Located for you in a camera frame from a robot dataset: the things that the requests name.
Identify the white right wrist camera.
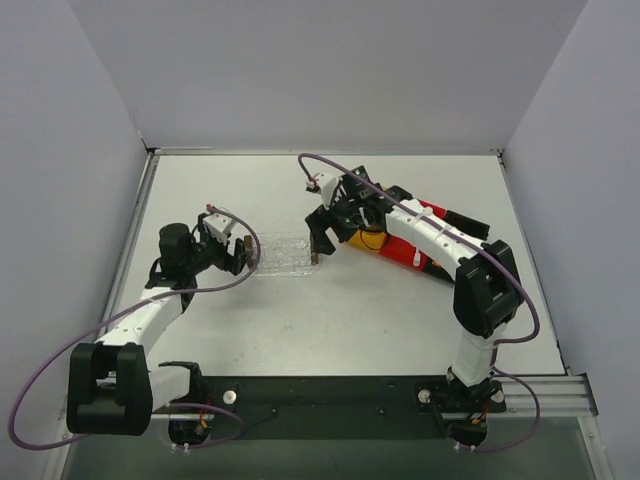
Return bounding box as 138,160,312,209
306,173,341,210

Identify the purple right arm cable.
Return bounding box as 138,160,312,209
297,152,541,453

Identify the clear textured acrylic tray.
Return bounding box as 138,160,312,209
254,232,320,277

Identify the red plastic bin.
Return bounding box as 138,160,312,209
377,199,446,271

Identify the black plastic bin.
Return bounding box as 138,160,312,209
422,204,490,283

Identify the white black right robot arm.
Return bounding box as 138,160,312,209
305,166,524,408

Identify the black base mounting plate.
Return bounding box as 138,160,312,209
154,375,507,444

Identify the yellow plastic bin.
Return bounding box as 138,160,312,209
347,228,391,255

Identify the brown wooden tray end block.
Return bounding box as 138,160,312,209
244,234,255,269

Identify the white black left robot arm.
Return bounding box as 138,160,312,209
66,207,259,436

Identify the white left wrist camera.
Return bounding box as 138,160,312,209
203,213,237,245

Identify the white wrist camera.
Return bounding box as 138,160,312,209
306,173,341,210
203,213,237,245

